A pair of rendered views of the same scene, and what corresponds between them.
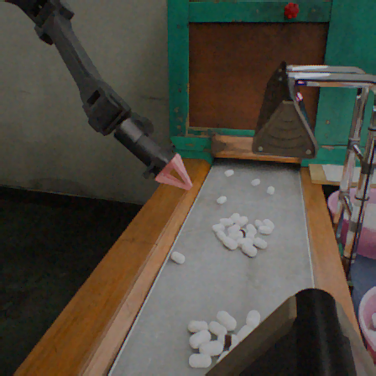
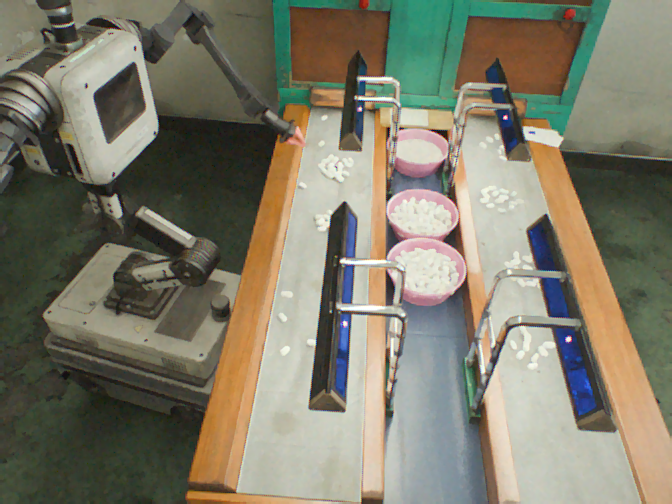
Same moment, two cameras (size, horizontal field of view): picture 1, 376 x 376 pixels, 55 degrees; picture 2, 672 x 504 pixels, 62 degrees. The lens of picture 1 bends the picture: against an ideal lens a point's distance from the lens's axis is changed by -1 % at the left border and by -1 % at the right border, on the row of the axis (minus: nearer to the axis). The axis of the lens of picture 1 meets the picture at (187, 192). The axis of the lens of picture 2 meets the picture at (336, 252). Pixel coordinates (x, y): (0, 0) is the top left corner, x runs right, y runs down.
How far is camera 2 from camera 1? 1.45 m
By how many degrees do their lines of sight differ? 22
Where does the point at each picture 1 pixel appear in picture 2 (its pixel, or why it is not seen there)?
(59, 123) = not seen: hidden behind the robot
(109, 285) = (274, 203)
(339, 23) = (397, 12)
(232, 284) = (332, 197)
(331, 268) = (379, 186)
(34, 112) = not seen: hidden behind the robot
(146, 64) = not seen: outside the picture
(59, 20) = (209, 34)
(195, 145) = (297, 94)
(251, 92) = (338, 56)
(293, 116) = (352, 138)
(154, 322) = (298, 217)
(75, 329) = (267, 222)
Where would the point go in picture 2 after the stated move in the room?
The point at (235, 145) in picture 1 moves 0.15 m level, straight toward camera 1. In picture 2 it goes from (327, 96) to (328, 114)
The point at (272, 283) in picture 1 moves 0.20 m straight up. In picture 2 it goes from (351, 195) to (354, 152)
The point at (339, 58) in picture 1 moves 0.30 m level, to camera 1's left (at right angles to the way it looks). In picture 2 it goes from (398, 36) to (328, 38)
